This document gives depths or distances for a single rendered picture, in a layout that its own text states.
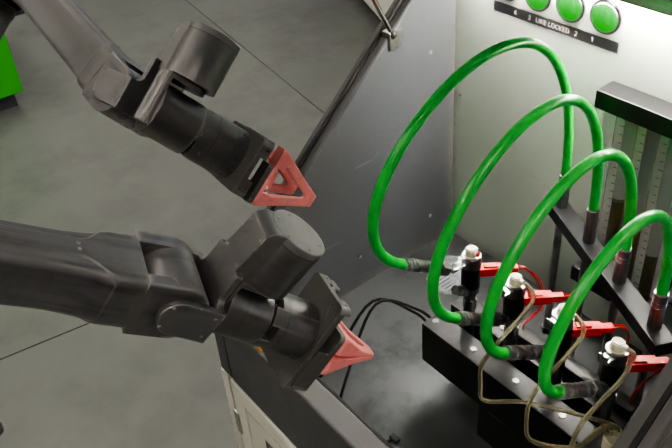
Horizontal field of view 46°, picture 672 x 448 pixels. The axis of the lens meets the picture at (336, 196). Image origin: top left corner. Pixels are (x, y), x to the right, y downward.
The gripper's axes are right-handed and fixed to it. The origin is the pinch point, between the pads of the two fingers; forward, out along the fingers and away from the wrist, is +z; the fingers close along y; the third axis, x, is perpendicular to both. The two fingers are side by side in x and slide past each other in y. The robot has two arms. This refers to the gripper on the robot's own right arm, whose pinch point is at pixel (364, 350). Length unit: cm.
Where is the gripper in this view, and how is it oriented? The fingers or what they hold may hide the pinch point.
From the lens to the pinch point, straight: 84.4
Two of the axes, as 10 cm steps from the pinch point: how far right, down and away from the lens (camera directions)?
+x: -4.0, -5.0, 7.7
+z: 7.1, 3.6, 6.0
